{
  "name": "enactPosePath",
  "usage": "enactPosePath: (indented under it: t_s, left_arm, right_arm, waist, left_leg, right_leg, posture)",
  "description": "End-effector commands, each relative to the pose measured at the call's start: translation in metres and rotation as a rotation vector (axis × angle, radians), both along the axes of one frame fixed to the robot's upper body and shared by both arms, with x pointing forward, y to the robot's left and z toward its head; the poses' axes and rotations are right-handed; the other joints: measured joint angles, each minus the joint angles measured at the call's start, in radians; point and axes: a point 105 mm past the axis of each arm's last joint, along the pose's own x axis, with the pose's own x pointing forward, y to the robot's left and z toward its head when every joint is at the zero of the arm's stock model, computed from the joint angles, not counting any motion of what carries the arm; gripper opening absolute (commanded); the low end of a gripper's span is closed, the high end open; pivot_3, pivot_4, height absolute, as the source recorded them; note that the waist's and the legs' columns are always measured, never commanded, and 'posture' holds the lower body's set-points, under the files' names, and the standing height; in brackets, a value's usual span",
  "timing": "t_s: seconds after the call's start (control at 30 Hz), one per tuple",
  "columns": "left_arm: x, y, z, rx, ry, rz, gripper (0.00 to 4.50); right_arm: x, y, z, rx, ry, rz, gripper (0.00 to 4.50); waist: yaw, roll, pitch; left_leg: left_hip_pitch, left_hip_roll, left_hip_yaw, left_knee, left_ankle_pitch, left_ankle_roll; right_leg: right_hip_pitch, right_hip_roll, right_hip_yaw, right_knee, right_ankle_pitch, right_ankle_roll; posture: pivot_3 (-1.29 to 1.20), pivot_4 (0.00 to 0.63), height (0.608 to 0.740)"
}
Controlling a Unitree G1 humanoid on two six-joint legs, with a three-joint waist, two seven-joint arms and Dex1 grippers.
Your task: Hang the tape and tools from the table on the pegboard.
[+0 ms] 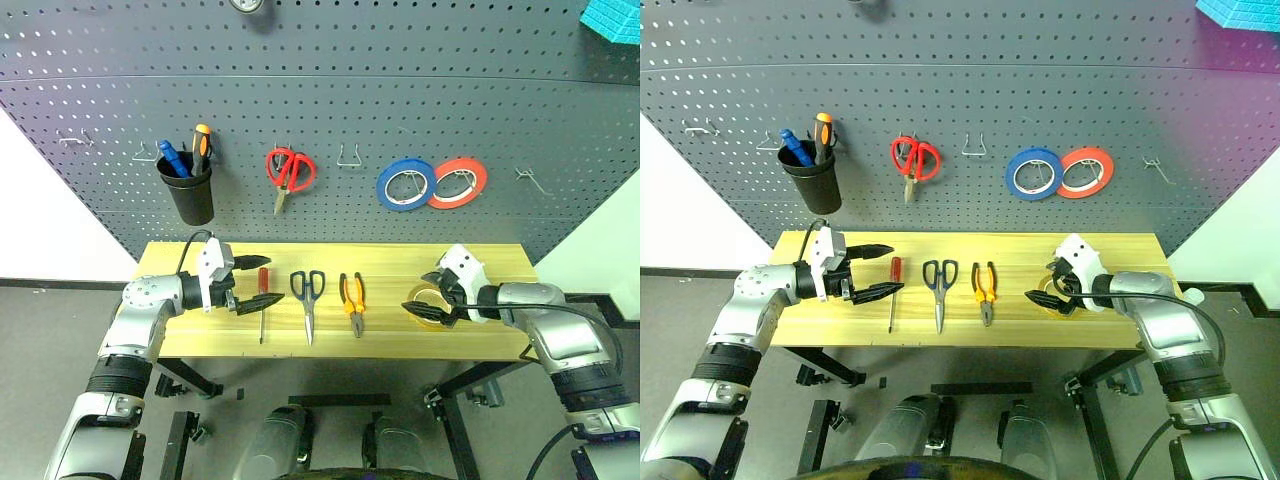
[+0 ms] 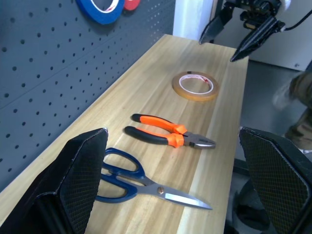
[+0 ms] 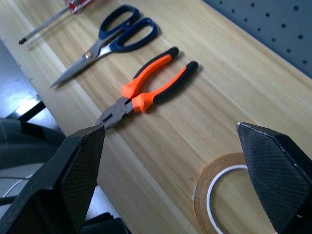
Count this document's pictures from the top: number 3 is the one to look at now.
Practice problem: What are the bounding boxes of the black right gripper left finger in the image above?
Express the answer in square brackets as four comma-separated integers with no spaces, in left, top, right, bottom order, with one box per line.
[0,125,107,234]

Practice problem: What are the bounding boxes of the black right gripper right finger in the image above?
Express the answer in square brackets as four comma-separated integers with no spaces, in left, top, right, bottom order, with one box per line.
[236,122,312,234]

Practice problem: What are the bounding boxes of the dark rounded robot body part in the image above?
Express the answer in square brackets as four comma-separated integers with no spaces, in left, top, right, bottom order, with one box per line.
[0,117,66,171]

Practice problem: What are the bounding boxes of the brown tape roll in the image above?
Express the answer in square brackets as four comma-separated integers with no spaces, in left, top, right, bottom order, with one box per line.
[193,153,249,234]

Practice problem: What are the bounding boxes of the orange and black pliers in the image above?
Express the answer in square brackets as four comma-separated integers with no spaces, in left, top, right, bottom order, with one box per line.
[95,46,199,129]

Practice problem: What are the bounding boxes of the blue handled scissors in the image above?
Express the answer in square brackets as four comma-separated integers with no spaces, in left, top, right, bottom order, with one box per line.
[50,4,158,88]

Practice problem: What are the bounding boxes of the red handled screwdriver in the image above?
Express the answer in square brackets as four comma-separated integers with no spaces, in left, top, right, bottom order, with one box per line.
[19,0,88,45]

